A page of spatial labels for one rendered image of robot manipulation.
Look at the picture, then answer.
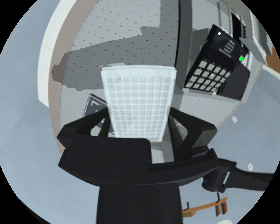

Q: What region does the white multi-well plate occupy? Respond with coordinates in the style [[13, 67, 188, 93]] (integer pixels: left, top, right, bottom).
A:
[[101, 65, 177, 142]]

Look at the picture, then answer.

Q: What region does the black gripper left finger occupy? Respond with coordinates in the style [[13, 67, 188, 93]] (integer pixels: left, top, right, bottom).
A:
[[61, 107, 111, 137]]

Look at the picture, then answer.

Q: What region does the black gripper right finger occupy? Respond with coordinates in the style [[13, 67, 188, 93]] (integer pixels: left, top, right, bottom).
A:
[[167, 107, 218, 161]]

